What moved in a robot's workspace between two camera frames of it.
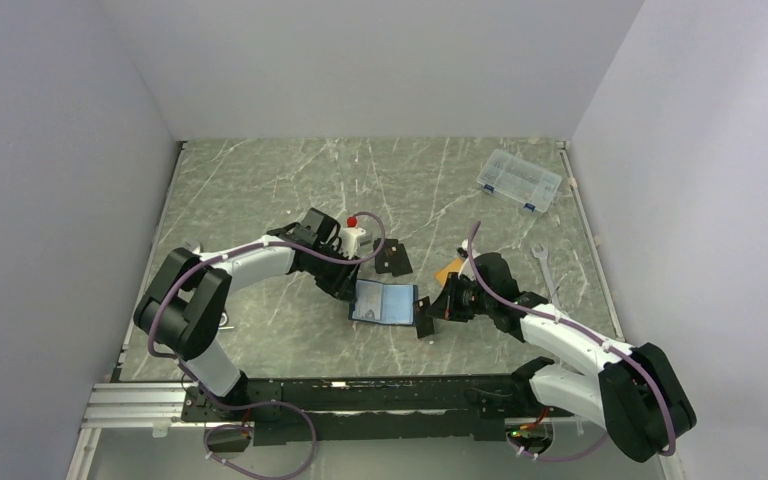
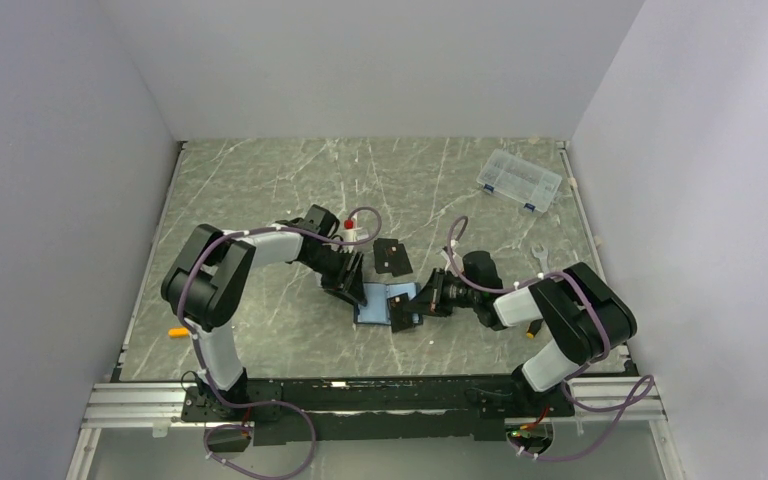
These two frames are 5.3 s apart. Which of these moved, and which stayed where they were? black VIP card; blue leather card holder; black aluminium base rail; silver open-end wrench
Moved: black VIP card
Stayed: silver open-end wrench; black aluminium base rail; blue leather card holder
